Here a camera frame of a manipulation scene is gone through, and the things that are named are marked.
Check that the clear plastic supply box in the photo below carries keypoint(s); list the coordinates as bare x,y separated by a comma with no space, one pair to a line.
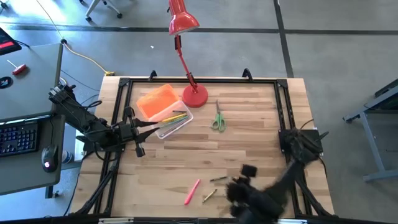
183,106

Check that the grey metal cart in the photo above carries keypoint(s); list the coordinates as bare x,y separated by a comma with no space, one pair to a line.
369,137

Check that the black keyboard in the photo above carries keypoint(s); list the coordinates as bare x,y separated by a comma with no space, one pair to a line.
18,140

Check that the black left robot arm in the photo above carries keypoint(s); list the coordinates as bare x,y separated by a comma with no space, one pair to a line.
84,119

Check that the black computer mouse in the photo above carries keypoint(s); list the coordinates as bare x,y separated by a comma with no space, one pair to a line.
49,160

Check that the lime green melon crayon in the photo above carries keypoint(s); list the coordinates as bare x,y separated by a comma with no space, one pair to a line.
210,195

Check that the black monitor with red bar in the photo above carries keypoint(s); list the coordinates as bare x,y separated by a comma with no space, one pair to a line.
7,43

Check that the grey desk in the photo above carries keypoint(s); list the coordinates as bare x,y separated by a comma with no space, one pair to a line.
31,93

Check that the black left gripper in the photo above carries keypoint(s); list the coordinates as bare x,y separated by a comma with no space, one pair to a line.
127,133

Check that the office chair with white legs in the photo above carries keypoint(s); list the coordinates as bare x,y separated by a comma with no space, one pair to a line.
93,7

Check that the pink marker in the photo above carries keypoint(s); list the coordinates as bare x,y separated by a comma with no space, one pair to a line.
192,192

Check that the orange plastic box lid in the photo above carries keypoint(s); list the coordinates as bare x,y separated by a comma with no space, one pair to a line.
157,101

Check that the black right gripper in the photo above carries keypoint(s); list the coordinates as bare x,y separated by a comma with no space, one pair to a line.
239,193

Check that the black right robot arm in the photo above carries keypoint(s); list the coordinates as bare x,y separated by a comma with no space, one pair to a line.
298,146

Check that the dark green crayon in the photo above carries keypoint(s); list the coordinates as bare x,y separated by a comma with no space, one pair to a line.
219,179

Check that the white and blue cup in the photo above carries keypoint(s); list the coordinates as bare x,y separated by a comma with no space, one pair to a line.
66,157

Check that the teal pencil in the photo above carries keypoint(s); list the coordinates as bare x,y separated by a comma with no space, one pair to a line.
177,123

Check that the black aluminium table frame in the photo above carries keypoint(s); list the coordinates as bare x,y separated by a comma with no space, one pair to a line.
217,80

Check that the round black sticker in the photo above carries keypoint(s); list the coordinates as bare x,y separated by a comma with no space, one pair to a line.
5,82

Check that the red desk lamp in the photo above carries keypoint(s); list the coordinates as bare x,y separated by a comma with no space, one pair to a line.
183,21

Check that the silver frame bracket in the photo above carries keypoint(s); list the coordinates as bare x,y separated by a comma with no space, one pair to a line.
289,221
115,221

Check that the light blue pencil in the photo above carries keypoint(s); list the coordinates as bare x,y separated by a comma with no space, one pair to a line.
171,129

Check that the black floor plug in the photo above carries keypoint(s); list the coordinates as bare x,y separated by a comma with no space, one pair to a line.
64,41

